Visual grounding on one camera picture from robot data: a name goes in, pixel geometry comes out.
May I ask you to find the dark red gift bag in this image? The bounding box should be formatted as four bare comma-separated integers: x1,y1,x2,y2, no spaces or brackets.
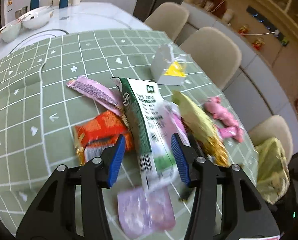
200,0,227,19

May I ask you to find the pink snack wrapper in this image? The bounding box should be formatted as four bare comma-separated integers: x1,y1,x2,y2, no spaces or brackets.
66,76,123,116

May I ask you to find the beige chair middle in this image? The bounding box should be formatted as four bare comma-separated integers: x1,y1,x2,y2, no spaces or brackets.
180,27,242,90

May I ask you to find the purple snack packet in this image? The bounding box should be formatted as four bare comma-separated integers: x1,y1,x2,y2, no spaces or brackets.
117,187,176,238

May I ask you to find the red orange snack wrapper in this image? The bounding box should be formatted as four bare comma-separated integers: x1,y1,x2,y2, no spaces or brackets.
73,111,135,165

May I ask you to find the trash bin yellow bag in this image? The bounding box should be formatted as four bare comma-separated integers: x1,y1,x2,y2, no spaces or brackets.
256,137,290,205

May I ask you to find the beige chair near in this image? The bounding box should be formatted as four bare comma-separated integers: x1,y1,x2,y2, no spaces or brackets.
248,115,293,164

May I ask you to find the beige chair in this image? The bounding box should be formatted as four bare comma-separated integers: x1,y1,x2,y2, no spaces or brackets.
144,2,190,41
180,27,242,90
248,115,293,164

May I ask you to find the beige chair far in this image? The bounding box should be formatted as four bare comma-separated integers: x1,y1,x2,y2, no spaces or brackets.
144,2,190,41

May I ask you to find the white bowl large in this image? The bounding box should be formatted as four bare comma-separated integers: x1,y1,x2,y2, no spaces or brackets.
20,6,54,30

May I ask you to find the white box yellow toy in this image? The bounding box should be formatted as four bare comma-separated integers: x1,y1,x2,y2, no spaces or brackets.
150,43,188,86

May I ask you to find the pink caterpillar toy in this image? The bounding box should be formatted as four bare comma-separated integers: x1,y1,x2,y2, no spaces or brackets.
204,96,243,143

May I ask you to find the white bowl small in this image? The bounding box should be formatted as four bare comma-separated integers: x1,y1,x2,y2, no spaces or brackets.
0,20,22,43

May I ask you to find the green white milk carton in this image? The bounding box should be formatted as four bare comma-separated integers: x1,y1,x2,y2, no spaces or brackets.
111,77,178,191

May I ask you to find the black power strip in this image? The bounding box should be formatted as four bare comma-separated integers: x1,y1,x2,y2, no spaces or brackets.
246,6,289,47

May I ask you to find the wooden shelf cabinet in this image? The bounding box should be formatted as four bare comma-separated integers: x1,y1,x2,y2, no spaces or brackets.
181,0,298,153

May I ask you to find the yellow cartoon snack bag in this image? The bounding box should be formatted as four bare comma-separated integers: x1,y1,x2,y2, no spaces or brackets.
172,90,230,167

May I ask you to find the green grid tablecloth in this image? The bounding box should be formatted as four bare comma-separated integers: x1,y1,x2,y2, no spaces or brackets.
0,30,258,239

